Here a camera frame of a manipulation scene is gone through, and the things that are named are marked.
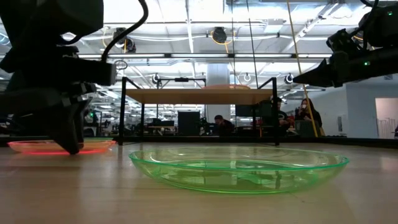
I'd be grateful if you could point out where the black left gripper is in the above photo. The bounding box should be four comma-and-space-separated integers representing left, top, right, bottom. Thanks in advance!
0, 45, 98, 156

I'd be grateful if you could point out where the black ceiling cord reel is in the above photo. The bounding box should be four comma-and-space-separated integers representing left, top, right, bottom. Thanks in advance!
112, 27, 137, 54
211, 26, 229, 44

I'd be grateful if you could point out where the thin black hanging cable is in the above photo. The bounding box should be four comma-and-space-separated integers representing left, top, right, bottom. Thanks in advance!
229, 0, 235, 78

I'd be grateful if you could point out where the black background monitor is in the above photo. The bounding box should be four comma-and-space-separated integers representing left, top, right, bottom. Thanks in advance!
177, 111, 201, 136

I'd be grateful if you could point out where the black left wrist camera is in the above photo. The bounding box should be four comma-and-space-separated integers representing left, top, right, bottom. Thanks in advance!
60, 55, 118, 87

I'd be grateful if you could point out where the person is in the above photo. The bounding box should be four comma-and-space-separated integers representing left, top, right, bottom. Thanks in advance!
270, 96, 292, 134
297, 98, 324, 137
213, 114, 234, 137

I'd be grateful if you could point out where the orange translucent plastic plate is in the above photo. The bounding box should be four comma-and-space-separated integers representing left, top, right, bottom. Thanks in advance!
7, 139, 118, 156

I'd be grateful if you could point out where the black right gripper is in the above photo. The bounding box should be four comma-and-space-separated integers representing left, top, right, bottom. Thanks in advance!
292, 46, 398, 88

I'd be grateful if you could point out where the long ceiling light fixture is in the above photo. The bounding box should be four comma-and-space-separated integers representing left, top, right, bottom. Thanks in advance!
77, 52, 332, 59

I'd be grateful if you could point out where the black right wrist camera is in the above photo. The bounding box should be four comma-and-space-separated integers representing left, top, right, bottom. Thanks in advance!
326, 28, 359, 54

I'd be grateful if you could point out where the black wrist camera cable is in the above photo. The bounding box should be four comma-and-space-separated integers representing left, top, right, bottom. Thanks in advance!
101, 0, 149, 63

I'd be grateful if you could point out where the black background rig frame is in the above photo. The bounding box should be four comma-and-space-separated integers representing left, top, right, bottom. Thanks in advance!
155, 77, 208, 125

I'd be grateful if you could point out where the white building column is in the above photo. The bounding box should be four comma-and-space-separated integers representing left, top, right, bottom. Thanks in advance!
205, 63, 231, 124

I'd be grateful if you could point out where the wooden shelf with black legs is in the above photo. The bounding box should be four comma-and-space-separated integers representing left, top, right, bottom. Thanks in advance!
119, 76, 280, 146

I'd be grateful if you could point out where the yellow hanging cord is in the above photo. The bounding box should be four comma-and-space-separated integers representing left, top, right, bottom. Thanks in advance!
285, 0, 320, 138

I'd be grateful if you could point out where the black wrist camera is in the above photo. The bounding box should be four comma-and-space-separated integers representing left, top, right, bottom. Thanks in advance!
326, 28, 359, 54
60, 55, 118, 87

